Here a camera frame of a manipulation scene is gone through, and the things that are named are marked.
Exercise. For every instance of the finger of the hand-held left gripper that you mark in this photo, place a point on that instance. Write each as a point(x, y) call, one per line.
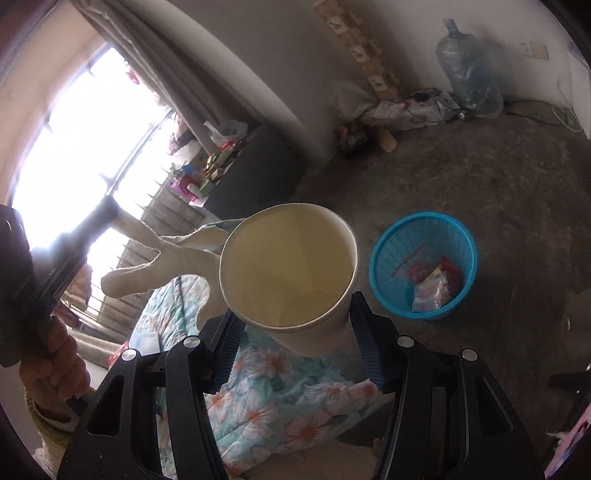
point(87, 235)

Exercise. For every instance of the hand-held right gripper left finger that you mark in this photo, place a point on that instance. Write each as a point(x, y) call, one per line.
point(228, 341)

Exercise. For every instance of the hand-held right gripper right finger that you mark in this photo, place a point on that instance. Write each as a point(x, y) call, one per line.
point(369, 341)

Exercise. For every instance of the pink white snack wrapper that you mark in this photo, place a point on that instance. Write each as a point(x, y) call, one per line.
point(429, 295)

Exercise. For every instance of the blue plastic basket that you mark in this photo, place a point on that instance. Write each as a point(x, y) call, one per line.
point(383, 258)

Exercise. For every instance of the clear red snack wrapper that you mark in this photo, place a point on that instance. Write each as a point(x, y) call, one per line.
point(411, 263)

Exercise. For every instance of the white paper cup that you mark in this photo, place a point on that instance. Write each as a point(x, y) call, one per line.
point(286, 258)

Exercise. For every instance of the person's left forearm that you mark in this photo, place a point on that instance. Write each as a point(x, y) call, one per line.
point(53, 443)

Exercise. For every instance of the person's left hand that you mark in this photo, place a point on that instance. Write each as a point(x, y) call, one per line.
point(60, 360)

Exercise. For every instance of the metal window railing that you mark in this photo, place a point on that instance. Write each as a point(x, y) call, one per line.
point(171, 212)

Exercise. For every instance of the floral turquoise blanket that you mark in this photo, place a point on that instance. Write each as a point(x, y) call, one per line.
point(277, 415)

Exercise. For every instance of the cluster of small boxes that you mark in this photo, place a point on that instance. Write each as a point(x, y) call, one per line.
point(203, 177)

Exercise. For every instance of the white plastic bag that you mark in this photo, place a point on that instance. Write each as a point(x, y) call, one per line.
point(226, 131)
point(353, 99)

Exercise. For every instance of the grey cabinet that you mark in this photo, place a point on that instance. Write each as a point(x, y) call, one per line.
point(263, 170)

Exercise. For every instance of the grey curtain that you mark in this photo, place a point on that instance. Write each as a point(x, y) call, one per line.
point(207, 69)

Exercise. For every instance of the pink printed box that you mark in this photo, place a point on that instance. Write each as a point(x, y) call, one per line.
point(570, 447)

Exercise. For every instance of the large clear water jug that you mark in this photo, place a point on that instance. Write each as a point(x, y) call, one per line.
point(466, 74)

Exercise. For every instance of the long patterned box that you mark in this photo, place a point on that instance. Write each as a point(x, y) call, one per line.
point(364, 55)

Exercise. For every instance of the white wall socket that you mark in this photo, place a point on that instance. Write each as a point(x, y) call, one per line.
point(534, 50)

